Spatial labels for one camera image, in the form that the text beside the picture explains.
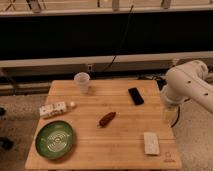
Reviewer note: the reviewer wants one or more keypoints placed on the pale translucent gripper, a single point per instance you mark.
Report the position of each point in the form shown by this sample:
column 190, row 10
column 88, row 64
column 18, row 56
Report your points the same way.
column 169, row 115

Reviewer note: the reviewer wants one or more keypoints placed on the red chili pepper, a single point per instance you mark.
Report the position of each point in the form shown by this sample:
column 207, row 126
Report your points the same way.
column 105, row 120

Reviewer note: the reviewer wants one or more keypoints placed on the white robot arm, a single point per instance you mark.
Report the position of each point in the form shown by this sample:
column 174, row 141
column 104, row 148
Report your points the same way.
column 186, row 81

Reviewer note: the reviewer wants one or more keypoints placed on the translucent white cup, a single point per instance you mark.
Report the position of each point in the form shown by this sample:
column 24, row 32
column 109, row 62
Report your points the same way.
column 82, row 81

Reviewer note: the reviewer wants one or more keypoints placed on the green ceramic plate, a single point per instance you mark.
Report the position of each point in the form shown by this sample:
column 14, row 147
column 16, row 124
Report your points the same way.
column 54, row 140

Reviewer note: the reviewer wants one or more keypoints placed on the white rectangular sponge block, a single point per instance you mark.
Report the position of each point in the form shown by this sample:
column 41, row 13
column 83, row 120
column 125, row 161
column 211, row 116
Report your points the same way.
column 151, row 144

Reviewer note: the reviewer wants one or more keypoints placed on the black smartphone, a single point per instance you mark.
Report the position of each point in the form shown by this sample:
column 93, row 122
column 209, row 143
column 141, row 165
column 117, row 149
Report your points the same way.
column 136, row 97

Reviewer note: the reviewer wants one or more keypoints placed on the white patterned carton box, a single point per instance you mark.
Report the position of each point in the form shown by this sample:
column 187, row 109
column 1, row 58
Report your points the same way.
column 50, row 110

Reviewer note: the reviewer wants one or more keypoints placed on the white wall outlet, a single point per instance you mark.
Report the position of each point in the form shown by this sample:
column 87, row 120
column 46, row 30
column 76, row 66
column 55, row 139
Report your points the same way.
column 90, row 68

